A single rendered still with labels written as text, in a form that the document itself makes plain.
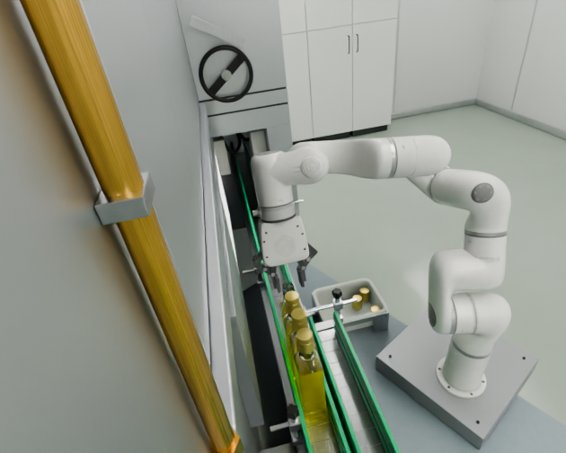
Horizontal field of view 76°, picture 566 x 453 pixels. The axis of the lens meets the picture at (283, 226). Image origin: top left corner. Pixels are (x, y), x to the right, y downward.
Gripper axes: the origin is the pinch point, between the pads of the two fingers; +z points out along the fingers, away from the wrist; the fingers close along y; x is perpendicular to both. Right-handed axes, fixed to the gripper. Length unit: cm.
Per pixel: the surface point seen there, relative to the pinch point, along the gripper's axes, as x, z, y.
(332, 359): 9.4, 31.8, 9.5
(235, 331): -18.8, -2.4, -12.8
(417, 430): -5, 49, 26
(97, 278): -57, -31, -16
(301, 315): -5.1, 6.5, 0.7
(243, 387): -14.6, 13.0, -14.0
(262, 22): 82, -67, 17
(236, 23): 82, -68, 7
